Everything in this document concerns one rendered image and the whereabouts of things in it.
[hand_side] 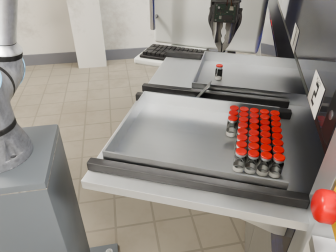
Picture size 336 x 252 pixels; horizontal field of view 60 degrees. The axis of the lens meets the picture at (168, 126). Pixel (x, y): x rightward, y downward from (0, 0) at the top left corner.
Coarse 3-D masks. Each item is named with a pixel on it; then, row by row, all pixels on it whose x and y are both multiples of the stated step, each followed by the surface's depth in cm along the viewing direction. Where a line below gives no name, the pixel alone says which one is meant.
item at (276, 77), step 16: (208, 64) 100; (224, 64) 100; (240, 64) 100; (256, 64) 100; (272, 64) 98; (288, 64) 97; (192, 80) 82; (208, 80) 89; (224, 80) 89; (240, 80) 89; (256, 80) 89; (272, 80) 89; (288, 80) 89; (272, 96) 77; (288, 96) 76; (304, 96) 75
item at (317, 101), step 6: (318, 78) 52; (312, 84) 55; (318, 84) 51; (312, 90) 55; (318, 90) 51; (324, 90) 48; (318, 96) 50; (318, 102) 50; (312, 108) 53; (312, 114) 53
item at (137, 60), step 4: (172, 44) 142; (176, 44) 142; (196, 48) 138; (200, 48) 138; (204, 48) 138; (208, 48) 141; (136, 56) 128; (136, 60) 127; (140, 60) 126; (144, 60) 125; (148, 60) 125; (152, 60) 124; (156, 60) 124; (160, 60) 124; (144, 64) 126; (148, 64) 126; (152, 64) 125; (156, 64) 124; (160, 64) 124
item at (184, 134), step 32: (160, 96) 76; (192, 96) 74; (128, 128) 68; (160, 128) 68; (192, 128) 68; (224, 128) 68; (128, 160) 55; (160, 160) 54; (192, 160) 59; (224, 160) 59
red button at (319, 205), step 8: (320, 192) 34; (328, 192) 34; (312, 200) 35; (320, 200) 33; (328, 200) 33; (312, 208) 35; (320, 208) 33; (328, 208) 33; (320, 216) 33; (328, 216) 33
